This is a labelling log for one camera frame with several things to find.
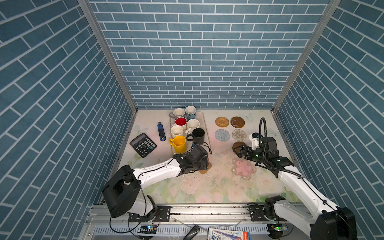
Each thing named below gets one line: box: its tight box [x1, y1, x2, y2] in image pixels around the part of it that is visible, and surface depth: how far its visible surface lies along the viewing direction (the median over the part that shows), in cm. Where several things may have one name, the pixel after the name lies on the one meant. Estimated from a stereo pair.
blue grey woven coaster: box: [215, 129, 231, 142], surface depth 107 cm
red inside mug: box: [174, 117, 188, 132], surface depth 106 cm
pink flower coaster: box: [231, 156, 257, 181], surface depth 91 cm
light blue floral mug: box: [185, 105, 197, 121], surface depth 110 cm
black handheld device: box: [182, 225, 201, 240], surface depth 67 cm
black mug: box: [186, 128, 205, 145], surface depth 98 cm
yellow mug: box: [169, 135, 187, 154], surface depth 95 cm
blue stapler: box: [157, 122, 167, 142], surface depth 110 cm
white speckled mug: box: [185, 118, 200, 136], surface depth 104 cm
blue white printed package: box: [208, 228, 252, 240], surface depth 69 cm
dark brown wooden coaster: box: [230, 116, 246, 129], surface depth 114 cm
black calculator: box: [129, 132, 157, 158], surface depth 100 cm
